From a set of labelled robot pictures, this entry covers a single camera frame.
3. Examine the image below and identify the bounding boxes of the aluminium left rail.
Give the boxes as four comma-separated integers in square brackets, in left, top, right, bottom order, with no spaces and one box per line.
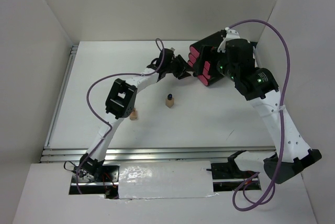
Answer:
[43,45,79,149]

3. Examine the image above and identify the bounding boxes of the aluminium front rail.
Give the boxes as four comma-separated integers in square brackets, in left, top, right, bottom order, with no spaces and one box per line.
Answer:
[40,146,274,163]

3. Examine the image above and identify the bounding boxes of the white foil-taped board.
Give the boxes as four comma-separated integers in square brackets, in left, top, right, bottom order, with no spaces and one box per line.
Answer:
[118,161,215,199]

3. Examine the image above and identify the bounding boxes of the aluminium rail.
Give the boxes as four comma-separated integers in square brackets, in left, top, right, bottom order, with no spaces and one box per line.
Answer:
[43,45,79,149]
[40,146,274,163]

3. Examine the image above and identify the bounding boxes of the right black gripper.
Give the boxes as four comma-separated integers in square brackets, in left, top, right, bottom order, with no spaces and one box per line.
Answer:
[192,44,238,81]

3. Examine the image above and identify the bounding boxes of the BB foundation pump bottle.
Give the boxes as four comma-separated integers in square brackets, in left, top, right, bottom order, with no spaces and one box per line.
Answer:
[129,108,138,121]

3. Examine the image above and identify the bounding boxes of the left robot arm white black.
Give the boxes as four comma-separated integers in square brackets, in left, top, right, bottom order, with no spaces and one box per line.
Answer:
[75,48,193,182]

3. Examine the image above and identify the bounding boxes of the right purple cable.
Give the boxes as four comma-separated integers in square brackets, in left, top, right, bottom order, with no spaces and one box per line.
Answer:
[232,19,291,211]

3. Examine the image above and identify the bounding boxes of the purple cable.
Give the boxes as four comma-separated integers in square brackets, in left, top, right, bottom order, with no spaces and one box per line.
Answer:
[76,38,166,195]
[232,19,291,211]

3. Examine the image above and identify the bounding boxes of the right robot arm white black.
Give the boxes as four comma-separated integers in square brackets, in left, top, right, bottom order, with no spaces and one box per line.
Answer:
[188,38,322,184]

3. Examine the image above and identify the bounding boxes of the pink top drawer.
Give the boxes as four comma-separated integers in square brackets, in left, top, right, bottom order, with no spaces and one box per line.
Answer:
[189,46,201,59]

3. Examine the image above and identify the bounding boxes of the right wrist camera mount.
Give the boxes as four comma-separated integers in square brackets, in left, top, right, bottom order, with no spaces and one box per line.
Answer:
[217,27,240,53]

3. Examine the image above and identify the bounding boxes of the black drawer organizer case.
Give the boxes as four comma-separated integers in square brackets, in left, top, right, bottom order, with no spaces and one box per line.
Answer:
[187,30,227,86]

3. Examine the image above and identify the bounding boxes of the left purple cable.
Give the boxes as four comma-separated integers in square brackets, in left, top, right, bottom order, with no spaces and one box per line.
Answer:
[76,38,166,195]

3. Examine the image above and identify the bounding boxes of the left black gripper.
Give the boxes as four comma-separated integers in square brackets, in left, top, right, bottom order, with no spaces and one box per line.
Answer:
[165,54,194,80]

